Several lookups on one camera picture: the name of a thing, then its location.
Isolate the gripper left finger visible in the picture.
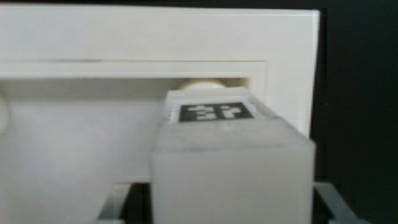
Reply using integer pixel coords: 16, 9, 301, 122
96, 183, 151, 224

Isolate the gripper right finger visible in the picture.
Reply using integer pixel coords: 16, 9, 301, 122
315, 182, 374, 224

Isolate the white square table top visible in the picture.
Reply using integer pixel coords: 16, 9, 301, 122
0, 3, 320, 224

